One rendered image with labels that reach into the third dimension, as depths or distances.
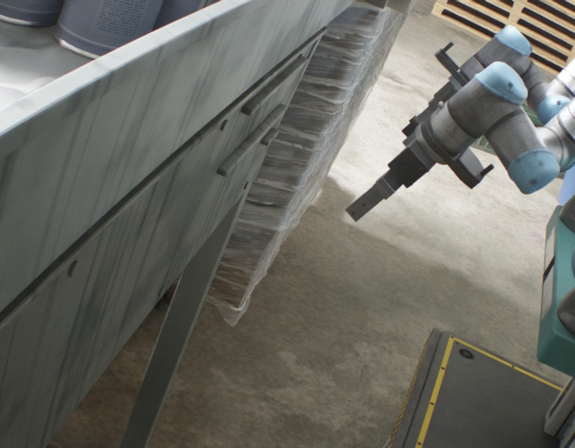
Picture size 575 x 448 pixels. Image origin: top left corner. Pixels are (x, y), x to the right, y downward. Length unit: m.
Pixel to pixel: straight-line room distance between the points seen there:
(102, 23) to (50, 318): 0.19
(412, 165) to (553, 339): 0.35
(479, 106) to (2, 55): 0.95
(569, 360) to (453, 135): 0.40
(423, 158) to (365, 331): 1.36
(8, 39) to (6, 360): 0.22
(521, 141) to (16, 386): 0.99
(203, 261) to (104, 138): 0.95
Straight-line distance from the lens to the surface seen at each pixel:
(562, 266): 1.73
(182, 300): 1.36
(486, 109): 1.39
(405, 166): 1.43
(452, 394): 1.98
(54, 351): 0.58
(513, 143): 1.38
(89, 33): 0.60
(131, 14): 0.60
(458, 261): 3.48
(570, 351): 1.47
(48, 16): 0.64
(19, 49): 0.59
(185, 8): 0.64
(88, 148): 0.37
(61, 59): 0.59
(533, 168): 1.37
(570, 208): 1.96
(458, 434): 1.87
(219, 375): 2.28
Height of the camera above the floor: 1.27
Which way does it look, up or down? 23 degrees down
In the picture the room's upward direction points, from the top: 24 degrees clockwise
